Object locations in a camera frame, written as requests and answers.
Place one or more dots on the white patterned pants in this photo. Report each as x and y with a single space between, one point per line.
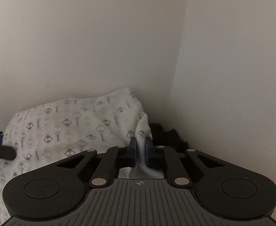
69 127

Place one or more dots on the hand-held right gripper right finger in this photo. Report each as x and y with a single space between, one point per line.
147 154

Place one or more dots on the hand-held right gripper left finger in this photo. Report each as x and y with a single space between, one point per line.
134 154

